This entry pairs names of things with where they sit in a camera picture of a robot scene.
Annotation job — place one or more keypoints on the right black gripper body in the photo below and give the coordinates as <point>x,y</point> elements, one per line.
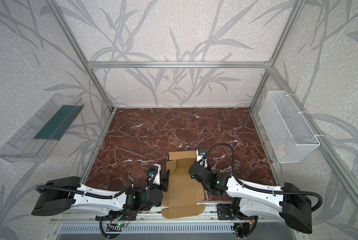
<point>195,167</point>

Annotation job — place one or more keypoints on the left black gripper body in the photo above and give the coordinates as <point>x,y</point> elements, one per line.
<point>163,180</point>

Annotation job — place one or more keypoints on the brown cardboard box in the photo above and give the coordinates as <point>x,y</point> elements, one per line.
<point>184,194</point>

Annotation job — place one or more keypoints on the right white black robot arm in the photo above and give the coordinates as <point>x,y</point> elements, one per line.
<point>285,203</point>

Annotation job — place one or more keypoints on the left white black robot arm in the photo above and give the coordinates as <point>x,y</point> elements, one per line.
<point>69,195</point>

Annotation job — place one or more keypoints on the black connector box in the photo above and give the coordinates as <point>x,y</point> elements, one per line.
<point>241,230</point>

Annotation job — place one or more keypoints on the green circuit board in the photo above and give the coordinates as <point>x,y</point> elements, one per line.
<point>116,227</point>

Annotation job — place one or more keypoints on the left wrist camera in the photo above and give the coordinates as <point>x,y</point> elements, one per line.
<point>154,175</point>

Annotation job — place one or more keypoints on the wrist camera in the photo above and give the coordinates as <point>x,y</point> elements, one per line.
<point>154,175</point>
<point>201,157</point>

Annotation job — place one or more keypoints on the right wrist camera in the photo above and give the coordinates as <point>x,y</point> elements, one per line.
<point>201,157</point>

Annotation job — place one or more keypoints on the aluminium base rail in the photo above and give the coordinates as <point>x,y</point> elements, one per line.
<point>154,216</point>

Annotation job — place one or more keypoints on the white wire mesh basket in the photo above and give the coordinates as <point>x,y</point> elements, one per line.
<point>291,137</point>

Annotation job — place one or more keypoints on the clear plastic wall bin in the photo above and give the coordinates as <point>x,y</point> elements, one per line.
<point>37,138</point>

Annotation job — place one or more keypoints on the aluminium frame enclosure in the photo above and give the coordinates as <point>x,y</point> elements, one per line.
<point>338,167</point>

